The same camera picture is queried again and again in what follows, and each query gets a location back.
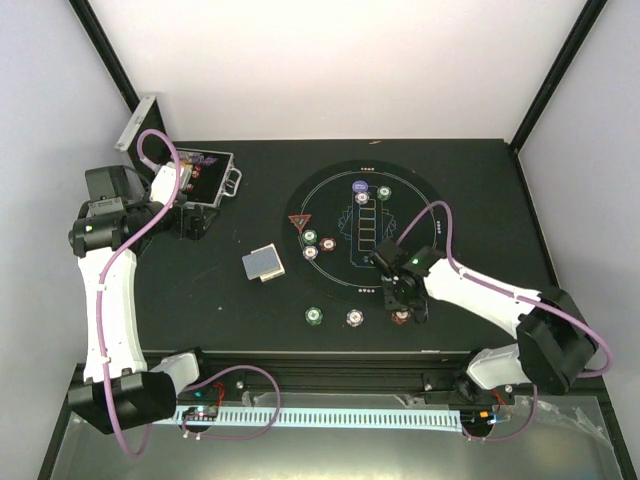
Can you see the white perforated cable strip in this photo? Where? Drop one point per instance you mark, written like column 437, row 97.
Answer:
column 328, row 418

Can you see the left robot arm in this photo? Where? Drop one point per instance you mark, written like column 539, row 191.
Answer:
column 119, row 390

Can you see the round black poker mat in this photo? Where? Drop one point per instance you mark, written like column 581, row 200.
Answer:
column 345, row 273

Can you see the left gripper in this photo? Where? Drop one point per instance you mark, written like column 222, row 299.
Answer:
column 196, row 229

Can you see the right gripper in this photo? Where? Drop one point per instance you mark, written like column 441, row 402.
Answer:
column 392, row 304

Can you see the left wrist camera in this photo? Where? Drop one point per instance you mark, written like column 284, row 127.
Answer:
column 164, row 182

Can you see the aluminium poker chip case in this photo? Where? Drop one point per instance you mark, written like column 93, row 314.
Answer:
column 207, row 176

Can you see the blue white poker chip stack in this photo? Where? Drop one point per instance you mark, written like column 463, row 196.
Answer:
column 354, row 318

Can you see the brown poker chip stack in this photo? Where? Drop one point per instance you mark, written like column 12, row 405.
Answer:
column 400, row 317

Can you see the purple chips in case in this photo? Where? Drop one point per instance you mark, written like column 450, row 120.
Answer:
column 197, row 158

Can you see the red triangular all-in button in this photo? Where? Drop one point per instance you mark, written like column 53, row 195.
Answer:
column 300, row 221

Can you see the green poker chip stack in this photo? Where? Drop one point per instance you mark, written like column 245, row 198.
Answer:
column 313, row 316

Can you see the black aluminium mounting rail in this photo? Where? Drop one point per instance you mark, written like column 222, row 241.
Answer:
column 431, row 377

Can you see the red dice in case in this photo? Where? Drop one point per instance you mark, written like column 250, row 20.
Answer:
column 193, row 179

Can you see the purple small blind button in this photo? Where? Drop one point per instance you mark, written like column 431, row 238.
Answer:
column 360, row 186

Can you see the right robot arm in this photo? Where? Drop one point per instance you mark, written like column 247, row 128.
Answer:
column 551, row 347

